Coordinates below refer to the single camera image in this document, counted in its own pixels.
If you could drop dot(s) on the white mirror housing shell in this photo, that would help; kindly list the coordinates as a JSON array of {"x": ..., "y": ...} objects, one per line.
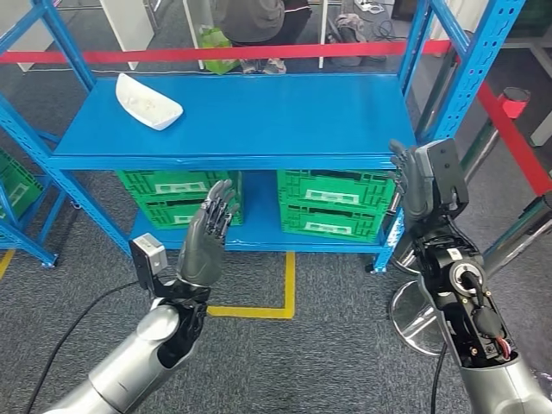
[{"x": 146, "y": 106}]

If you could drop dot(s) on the yellow floor marking tape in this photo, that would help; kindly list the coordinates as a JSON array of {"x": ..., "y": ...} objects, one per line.
[{"x": 290, "y": 286}]

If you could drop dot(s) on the white table frame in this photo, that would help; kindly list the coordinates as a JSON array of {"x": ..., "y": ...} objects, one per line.
[{"x": 541, "y": 63}]

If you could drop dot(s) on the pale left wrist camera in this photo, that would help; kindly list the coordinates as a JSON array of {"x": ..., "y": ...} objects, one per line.
[{"x": 149, "y": 260}]

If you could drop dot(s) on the white power strip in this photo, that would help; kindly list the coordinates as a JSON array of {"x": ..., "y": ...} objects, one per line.
[{"x": 368, "y": 6}]

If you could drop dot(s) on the white table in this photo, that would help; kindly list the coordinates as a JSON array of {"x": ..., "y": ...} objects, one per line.
[
  {"x": 129, "y": 28},
  {"x": 21, "y": 28}
]

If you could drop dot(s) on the blue metal shelf rack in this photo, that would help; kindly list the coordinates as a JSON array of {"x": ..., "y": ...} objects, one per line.
[
  {"x": 258, "y": 120},
  {"x": 26, "y": 243}
]

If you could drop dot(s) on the grey backpack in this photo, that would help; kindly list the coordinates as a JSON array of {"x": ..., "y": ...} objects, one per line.
[{"x": 346, "y": 34}]

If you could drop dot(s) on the right wrist camera mount plate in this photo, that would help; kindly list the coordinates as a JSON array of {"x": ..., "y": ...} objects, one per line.
[{"x": 446, "y": 171}]

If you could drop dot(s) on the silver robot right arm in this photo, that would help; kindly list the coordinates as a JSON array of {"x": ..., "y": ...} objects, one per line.
[{"x": 470, "y": 308}]

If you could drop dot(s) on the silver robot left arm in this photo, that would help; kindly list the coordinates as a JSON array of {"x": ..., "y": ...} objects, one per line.
[{"x": 129, "y": 365}]

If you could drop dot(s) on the green plastic crate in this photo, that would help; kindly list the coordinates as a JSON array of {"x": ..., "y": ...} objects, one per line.
[
  {"x": 138, "y": 183},
  {"x": 297, "y": 223},
  {"x": 17, "y": 185},
  {"x": 297, "y": 180},
  {"x": 159, "y": 217}
]

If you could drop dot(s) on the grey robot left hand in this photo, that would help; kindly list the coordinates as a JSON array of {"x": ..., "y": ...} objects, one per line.
[{"x": 200, "y": 254}]

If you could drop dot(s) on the person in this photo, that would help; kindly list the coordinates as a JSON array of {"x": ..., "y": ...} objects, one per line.
[
  {"x": 250, "y": 20},
  {"x": 467, "y": 14}
]

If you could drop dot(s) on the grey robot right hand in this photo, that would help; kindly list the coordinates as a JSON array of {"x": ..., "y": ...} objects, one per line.
[{"x": 414, "y": 188}]

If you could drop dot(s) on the dark stanchion post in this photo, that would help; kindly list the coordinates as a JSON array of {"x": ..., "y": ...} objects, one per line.
[{"x": 436, "y": 97}]

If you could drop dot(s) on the green bag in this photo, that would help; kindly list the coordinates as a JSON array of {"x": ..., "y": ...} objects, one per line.
[{"x": 217, "y": 54}]

